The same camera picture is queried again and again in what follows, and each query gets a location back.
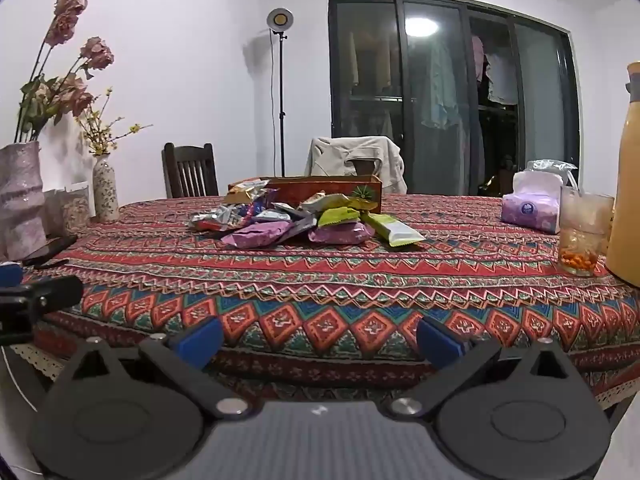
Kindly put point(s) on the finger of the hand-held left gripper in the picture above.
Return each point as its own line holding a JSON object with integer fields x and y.
{"x": 50, "y": 292}
{"x": 10, "y": 276}

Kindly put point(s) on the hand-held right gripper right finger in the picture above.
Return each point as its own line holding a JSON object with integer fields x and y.
{"x": 441, "y": 342}

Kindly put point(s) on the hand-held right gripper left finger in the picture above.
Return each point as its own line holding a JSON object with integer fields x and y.
{"x": 197, "y": 341}

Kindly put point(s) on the heap of assorted snack packets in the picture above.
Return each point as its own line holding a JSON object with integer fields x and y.
{"x": 225, "y": 217}

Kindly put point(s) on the pink snack packet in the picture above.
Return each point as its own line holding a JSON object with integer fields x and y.
{"x": 340, "y": 233}
{"x": 255, "y": 234}

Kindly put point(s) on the lime green snack packet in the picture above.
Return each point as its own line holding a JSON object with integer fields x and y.
{"x": 340, "y": 216}

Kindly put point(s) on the orange cardboard box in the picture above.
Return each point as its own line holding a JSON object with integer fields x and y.
{"x": 300, "y": 191}

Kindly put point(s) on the large pink textured vase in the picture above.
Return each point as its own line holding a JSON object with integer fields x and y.
{"x": 20, "y": 200}

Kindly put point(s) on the small floral vase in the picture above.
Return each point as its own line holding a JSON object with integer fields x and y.
{"x": 106, "y": 195}

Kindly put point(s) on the long green white snack packet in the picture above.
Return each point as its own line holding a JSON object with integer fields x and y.
{"x": 395, "y": 231}

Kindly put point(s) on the yellow flower twigs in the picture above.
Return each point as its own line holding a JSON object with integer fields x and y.
{"x": 98, "y": 145}

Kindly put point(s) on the purple tissue pack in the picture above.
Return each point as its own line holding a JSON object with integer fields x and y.
{"x": 530, "y": 210}

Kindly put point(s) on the dark wooden chair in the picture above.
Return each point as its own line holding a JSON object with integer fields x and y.
{"x": 172, "y": 170}

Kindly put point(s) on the glass cup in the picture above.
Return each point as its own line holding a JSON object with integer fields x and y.
{"x": 582, "y": 230}

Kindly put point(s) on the clear plastic bag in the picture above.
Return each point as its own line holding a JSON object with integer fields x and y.
{"x": 550, "y": 166}

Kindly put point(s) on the beige jacket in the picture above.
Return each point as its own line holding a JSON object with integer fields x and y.
{"x": 340, "y": 155}

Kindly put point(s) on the yellow thermos bottle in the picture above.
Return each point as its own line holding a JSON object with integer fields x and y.
{"x": 627, "y": 185}

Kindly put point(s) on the light blue hanging garment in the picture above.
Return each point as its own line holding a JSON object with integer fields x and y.
{"x": 442, "y": 90}

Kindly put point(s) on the black sliding glass door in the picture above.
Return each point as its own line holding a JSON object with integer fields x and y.
{"x": 540, "y": 110}

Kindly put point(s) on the white hanging garment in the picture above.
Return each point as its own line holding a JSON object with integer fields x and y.
{"x": 502, "y": 80}

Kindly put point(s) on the dried pink rose bouquet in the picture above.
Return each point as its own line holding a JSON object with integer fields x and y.
{"x": 67, "y": 2}

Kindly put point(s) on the pink hanging garment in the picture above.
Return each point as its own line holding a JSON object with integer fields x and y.
{"x": 478, "y": 57}

